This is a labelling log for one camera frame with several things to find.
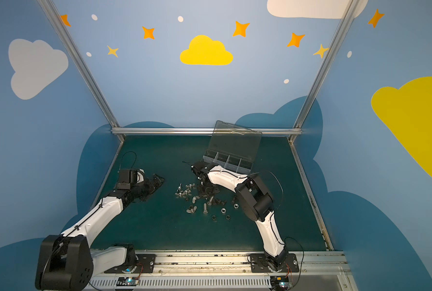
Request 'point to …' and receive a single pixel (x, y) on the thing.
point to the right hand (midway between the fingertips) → (207, 194)
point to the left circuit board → (127, 281)
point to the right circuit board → (280, 283)
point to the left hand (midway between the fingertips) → (164, 183)
